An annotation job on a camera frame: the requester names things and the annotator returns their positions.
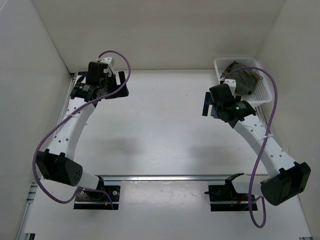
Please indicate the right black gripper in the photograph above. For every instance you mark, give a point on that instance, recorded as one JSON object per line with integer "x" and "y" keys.
{"x": 208, "y": 101}

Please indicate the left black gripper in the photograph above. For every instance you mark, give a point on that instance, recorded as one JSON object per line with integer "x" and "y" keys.
{"x": 123, "y": 93}

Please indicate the olive green shorts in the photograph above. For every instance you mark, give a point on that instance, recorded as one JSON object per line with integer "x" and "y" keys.
{"x": 246, "y": 79}

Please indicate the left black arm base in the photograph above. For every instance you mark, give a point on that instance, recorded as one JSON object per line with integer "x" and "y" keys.
{"x": 86, "y": 200}

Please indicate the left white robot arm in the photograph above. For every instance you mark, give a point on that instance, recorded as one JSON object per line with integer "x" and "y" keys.
{"x": 57, "y": 163}

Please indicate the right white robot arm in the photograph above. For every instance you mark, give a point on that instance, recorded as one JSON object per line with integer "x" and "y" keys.
{"x": 286, "y": 177}

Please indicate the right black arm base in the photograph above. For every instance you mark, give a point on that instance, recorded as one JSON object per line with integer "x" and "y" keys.
{"x": 224, "y": 198}

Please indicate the white plastic mesh basket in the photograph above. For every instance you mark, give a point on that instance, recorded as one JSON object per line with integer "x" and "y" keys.
{"x": 262, "y": 93}

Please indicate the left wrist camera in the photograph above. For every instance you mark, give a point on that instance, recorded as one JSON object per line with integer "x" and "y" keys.
{"x": 107, "y": 65}

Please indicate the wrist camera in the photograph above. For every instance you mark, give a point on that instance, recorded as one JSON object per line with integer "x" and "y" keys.
{"x": 107, "y": 65}
{"x": 232, "y": 85}

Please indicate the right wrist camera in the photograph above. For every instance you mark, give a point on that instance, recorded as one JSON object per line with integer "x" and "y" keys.
{"x": 232, "y": 85}

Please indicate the aluminium frame rail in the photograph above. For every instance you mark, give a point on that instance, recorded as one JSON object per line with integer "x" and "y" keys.
{"x": 165, "y": 178}

